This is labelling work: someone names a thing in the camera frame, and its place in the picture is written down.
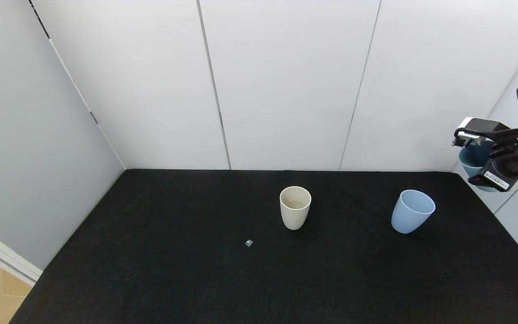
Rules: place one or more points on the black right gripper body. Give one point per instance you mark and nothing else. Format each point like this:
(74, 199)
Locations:
(495, 178)

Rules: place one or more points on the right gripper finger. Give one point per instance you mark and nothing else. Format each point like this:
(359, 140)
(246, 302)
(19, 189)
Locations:
(477, 180)
(488, 134)

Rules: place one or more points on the teal plastic cup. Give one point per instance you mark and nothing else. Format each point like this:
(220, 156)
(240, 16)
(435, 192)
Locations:
(474, 159)

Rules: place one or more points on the light blue plastic cup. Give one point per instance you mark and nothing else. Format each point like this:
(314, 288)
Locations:
(406, 222)

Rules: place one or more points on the beige plastic cup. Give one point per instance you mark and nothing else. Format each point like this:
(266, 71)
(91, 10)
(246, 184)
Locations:
(294, 218)

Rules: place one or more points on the black tablecloth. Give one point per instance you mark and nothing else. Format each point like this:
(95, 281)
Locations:
(173, 270)

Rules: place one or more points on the black panel hinge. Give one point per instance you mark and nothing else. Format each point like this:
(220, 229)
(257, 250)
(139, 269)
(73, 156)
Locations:
(93, 118)

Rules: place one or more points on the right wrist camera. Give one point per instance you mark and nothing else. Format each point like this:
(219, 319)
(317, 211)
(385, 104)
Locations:
(488, 124)

